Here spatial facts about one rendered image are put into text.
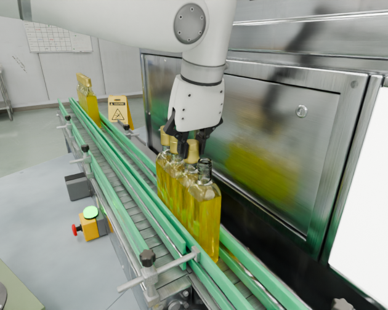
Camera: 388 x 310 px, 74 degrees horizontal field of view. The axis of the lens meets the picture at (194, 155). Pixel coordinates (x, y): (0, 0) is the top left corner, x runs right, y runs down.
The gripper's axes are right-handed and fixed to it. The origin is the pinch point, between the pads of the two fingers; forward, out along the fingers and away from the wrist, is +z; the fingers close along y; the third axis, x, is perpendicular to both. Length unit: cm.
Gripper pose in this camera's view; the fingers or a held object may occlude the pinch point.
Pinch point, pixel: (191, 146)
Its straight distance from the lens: 54.7
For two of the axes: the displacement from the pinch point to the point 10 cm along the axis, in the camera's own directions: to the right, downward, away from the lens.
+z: -1.2, 7.9, 6.0
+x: 4.9, 5.7, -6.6
